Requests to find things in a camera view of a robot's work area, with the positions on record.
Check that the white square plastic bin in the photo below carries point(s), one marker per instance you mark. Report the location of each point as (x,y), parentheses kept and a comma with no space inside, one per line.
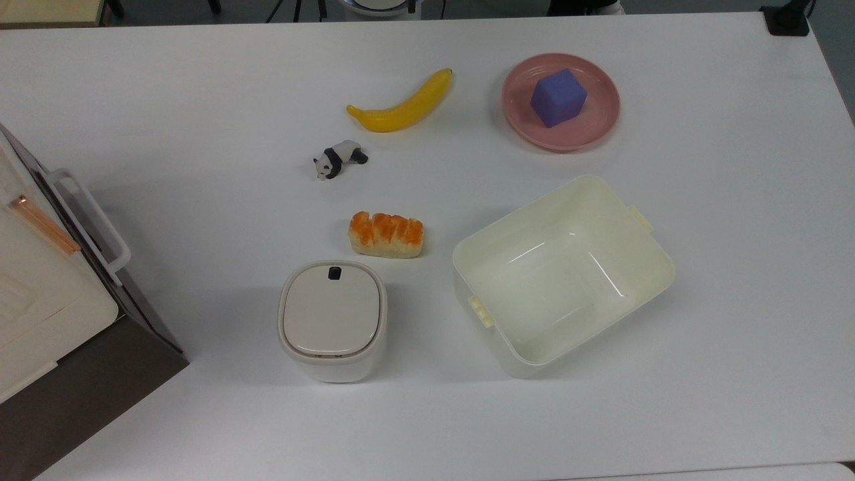
(561,287)

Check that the black corner clamp block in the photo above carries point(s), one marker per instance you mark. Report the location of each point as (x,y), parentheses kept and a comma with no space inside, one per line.
(788,23)

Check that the white lidded trash can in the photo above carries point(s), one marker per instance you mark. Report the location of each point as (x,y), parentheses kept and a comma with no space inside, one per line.
(332,310)

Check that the orange glazed toy bread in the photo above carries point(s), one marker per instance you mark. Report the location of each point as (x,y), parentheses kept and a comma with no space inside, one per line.
(387,234)

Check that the yellow toy banana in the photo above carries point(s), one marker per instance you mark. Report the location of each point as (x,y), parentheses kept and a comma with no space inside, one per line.
(401,115)

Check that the purple foam cube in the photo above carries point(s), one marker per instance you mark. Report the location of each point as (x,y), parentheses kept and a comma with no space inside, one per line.
(558,99)

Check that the black tripod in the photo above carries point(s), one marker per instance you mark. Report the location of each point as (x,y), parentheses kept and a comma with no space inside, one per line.
(322,8)

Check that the cream toy fridge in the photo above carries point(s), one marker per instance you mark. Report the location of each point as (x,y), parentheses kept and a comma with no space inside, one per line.
(40,300)

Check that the wooden side table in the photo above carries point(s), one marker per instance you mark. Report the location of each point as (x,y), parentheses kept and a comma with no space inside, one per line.
(47,12)

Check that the black white panda figurine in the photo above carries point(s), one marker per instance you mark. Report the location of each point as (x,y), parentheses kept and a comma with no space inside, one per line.
(340,157)

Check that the dark brown drawer cabinet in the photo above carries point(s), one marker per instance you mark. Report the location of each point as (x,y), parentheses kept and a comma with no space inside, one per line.
(80,401)

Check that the pink plastic plate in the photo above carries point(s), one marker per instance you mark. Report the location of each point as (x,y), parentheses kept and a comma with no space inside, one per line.
(601,117)

